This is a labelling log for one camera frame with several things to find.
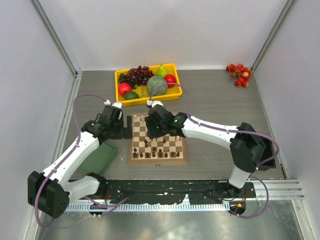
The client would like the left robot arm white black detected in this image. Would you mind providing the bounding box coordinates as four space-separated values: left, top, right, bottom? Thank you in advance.
27 102 132 219

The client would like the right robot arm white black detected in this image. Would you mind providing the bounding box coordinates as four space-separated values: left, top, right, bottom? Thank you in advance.
145 100 266 198

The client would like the wooden chess board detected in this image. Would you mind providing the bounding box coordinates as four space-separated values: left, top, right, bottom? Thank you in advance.
128 113 188 166

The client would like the green lime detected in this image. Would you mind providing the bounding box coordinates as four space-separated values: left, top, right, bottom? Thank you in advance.
124 91 140 101

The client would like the red apple left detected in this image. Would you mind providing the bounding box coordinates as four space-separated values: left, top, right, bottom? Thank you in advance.
118 82 132 96

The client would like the red apple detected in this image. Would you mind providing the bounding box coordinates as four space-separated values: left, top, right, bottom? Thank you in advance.
118 82 132 96
164 74 177 88

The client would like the yellow plastic fruit tray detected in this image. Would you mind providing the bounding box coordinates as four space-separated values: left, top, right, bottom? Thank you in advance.
114 63 183 107

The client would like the green melon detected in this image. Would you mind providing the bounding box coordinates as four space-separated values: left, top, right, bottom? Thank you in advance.
146 76 168 96

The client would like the black grape bunch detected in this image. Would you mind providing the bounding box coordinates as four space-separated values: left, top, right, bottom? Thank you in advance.
118 73 136 89

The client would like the green plastic tray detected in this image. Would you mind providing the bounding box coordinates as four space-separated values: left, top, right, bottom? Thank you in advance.
77 142 118 175

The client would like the red grape bunch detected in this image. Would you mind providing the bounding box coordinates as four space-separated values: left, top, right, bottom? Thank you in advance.
125 66 155 87

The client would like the red apple right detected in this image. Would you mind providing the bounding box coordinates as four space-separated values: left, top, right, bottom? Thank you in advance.
164 74 177 88

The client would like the green pear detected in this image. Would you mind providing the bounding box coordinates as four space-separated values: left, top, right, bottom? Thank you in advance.
156 64 169 78

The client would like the red cherry cluster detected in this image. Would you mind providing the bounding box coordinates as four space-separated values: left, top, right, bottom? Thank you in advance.
225 63 252 88

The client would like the black plastic bin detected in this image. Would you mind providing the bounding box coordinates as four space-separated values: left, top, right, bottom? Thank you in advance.
257 138 277 171

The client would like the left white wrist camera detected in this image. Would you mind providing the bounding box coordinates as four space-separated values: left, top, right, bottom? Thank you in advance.
104 100 123 109

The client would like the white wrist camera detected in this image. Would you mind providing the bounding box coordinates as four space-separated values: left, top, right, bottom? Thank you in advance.
104 100 123 109
146 100 163 109

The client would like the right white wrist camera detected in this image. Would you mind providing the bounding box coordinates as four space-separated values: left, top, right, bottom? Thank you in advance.
146 100 163 109

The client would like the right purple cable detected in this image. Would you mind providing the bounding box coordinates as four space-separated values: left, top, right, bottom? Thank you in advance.
146 83 280 220

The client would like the purple cable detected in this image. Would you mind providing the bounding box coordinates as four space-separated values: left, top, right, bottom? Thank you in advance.
34 93 128 228
146 83 280 220

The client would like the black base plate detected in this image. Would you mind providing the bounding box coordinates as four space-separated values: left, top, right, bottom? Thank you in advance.
88 179 256 205

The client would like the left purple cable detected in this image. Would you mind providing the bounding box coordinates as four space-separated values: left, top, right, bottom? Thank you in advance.
34 93 128 228

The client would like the white cable duct strip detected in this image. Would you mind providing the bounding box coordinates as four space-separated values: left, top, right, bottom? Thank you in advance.
65 201 230 213

